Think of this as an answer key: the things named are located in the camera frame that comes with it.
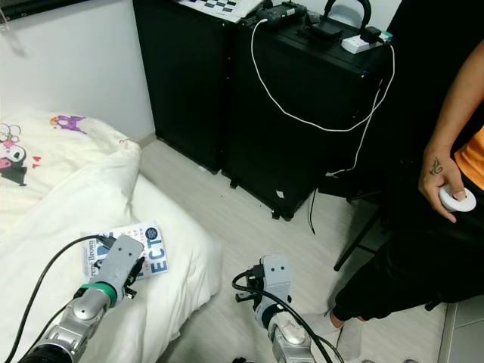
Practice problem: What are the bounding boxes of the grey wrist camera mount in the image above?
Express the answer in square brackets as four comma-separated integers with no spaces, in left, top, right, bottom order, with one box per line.
[95,234,146,288]
[260,254,293,305]

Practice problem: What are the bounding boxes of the flat black box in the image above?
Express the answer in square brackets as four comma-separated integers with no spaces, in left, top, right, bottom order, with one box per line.
[299,19,345,43]

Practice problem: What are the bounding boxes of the person legs black trousers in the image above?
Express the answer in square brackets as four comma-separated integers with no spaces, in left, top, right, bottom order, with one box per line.
[331,178,484,324]

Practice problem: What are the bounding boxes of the white round controller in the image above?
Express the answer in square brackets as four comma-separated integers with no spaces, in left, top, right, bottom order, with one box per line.
[439,185,477,214]

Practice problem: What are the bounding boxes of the person foot white sock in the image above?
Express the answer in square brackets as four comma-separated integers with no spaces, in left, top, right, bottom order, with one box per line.
[299,310,364,356]

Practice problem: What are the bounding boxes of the large black equipment case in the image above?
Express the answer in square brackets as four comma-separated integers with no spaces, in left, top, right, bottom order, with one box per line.
[223,14,398,222]

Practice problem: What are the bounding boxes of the black white checkerboard sheet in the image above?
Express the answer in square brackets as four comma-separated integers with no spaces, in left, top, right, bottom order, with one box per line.
[178,0,269,23]

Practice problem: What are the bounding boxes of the black electronic device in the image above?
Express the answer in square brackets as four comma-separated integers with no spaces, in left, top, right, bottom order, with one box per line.
[256,2,309,28]

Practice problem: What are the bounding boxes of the black plug adapter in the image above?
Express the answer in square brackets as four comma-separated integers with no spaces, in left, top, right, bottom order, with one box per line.
[361,25,384,43]

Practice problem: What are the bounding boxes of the thin black hanging cable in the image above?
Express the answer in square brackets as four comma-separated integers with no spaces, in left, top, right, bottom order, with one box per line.
[306,189,318,235]

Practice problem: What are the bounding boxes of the black arched handle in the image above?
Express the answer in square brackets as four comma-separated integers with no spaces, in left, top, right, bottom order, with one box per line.
[322,0,374,31]

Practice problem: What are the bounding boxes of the tattooed person hand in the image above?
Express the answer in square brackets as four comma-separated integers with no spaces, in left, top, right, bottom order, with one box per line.
[418,144,471,224]

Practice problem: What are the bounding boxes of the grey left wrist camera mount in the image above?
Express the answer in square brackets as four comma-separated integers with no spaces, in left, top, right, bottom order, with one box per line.
[95,234,146,288]

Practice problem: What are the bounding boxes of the white power strip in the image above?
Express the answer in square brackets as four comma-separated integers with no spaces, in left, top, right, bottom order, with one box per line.
[340,30,394,55]

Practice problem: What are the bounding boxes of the tall black cabinet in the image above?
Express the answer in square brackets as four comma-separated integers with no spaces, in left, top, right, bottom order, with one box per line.
[132,0,231,175]

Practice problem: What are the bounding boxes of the cream cartoon print quilt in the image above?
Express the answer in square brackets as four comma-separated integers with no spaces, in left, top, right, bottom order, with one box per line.
[0,112,203,363]

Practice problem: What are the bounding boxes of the black metal chair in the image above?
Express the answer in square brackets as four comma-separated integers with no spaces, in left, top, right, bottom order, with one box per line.
[318,170,394,275]

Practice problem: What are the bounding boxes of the orange person shirt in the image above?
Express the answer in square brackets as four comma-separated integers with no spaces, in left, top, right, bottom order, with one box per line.
[452,125,484,191]

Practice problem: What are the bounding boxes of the white book blue letters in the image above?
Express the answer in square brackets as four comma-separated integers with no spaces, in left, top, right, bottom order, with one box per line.
[82,222,172,282]

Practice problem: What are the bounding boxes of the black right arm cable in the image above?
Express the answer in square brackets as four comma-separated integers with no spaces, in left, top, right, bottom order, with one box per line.
[231,268,345,363]

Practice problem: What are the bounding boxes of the long white cable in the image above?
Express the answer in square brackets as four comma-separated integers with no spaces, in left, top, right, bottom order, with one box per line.
[250,19,398,179]

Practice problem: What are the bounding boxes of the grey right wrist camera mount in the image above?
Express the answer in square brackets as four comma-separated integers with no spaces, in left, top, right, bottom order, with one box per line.
[260,254,293,305]

